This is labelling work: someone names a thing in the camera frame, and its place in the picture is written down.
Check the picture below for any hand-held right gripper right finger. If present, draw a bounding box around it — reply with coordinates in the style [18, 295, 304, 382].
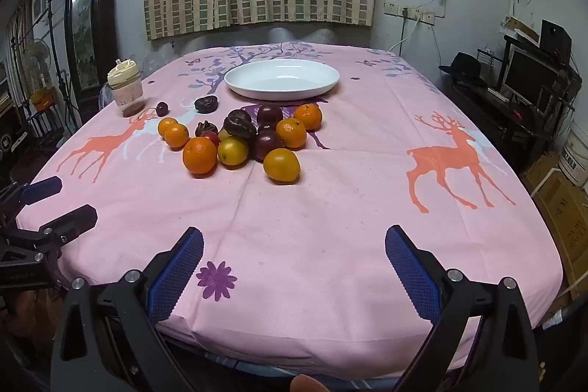
[385, 225, 539, 392]

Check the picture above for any black speaker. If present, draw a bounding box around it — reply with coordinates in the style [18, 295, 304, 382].
[539, 19, 573, 55]

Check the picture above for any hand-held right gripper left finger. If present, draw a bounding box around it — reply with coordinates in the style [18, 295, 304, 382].
[50, 227, 205, 392]

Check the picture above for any white oval plate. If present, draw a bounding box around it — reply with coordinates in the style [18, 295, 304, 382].
[224, 59, 341, 101]

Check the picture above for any cream lid tumbler cup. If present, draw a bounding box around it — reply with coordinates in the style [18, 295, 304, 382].
[107, 58, 147, 118]

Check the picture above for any yellow-green orange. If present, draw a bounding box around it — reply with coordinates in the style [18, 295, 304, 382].
[217, 137, 250, 168]

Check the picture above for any black computer desk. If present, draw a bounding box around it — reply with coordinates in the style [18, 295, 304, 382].
[452, 47, 575, 172]

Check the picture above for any smooth yellow-orange orange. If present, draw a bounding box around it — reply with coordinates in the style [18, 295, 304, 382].
[263, 148, 301, 184]

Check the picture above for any computer monitor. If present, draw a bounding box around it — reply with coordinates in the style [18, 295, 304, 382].
[501, 47, 559, 103]

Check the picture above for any large dark wrinkled fruit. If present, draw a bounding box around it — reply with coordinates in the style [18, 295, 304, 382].
[223, 109, 257, 140]

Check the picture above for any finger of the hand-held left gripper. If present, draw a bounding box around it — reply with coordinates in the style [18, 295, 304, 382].
[2, 176, 62, 209]
[39, 205, 98, 243]

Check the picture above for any clear plastic bag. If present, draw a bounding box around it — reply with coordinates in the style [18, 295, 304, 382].
[138, 47, 178, 73]

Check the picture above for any white bucket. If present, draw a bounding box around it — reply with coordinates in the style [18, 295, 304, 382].
[558, 119, 588, 188]

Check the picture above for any pink deer print tablecloth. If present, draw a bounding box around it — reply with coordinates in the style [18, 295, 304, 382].
[16, 42, 565, 379]

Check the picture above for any standing fan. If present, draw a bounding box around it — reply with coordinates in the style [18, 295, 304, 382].
[21, 38, 51, 99]

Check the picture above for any black hat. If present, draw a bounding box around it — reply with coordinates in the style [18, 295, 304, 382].
[438, 51, 488, 87]

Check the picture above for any small orange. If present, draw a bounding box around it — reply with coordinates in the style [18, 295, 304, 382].
[164, 123, 190, 151]
[157, 117, 179, 139]

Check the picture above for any large orange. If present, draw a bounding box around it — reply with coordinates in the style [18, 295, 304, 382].
[182, 137, 218, 178]

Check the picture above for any cardboard box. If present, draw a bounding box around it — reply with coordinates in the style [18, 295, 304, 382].
[524, 153, 588, 301]

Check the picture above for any bumpy tangerine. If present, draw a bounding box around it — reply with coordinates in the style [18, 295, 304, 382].
[293, 103, 323, 132]
[276, 118, 308, 151]

